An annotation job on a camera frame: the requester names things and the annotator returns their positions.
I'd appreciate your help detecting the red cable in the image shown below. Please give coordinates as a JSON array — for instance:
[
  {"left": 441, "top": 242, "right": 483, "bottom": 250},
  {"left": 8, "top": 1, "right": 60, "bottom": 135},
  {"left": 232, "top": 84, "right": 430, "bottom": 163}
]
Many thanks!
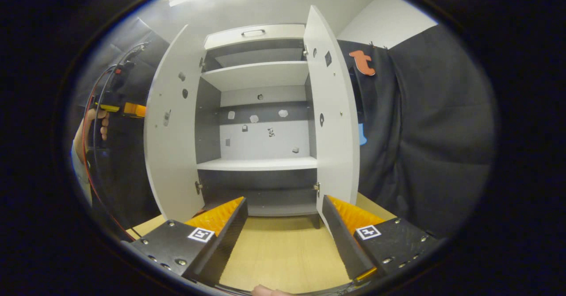
[{"left": 81, "top": 65, "right": 135, "bottom": 240}]

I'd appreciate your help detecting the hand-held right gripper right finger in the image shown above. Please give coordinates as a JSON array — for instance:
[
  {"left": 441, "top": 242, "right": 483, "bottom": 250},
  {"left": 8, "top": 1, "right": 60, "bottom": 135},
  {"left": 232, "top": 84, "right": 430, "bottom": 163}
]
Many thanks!
[{"left": 322, "top": 195, "right": 438, "bottom": 283}]

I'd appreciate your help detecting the black backdrop cloth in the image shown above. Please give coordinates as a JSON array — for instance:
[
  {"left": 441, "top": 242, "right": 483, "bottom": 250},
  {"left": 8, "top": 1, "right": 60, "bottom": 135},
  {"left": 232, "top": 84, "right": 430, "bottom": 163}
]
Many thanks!
[{"left": 73, "top": 17, "right": 496, "bottom": 239}]

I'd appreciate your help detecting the black cable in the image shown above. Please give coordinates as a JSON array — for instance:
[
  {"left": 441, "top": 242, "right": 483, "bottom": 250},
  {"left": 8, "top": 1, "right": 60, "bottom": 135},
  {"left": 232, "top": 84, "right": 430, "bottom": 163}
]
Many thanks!
[{"left": 92, "top": 42, "right": 151, "bottom": 164}]

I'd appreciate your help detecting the white double-door shoe cabinet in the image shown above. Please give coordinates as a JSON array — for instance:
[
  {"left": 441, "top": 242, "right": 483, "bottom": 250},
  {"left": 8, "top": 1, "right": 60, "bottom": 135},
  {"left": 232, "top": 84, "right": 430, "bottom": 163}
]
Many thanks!
[{"left": 194, "top": 24, "right": 322, "bottom": 230}]

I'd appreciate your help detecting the white shoe cabinet door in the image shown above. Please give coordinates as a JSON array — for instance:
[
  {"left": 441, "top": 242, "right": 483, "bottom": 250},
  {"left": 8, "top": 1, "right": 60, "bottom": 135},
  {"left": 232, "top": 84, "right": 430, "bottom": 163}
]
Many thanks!
[
  {"left": 143, "top": 24, "right": 207, "bottom": 223},
  {"left": 303, "top": 5, "right": 361, "bottom": 228}
]

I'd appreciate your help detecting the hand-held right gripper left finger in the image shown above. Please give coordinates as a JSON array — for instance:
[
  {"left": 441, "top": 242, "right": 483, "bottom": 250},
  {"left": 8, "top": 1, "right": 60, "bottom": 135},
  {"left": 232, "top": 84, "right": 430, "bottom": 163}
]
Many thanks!
[{"left": 121, "top": 196, "right": 249, "bottom": 283}]

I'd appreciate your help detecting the white cabinet shelf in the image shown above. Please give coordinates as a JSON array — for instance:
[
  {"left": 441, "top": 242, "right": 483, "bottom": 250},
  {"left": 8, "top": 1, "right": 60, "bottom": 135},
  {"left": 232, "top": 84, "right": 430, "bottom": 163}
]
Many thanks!
[
  {"left": 196, "top": 157, "right": 319, "bottom": 172},
  {"left": 200, "top": 62, "right": 310, "bottom": 92}
]

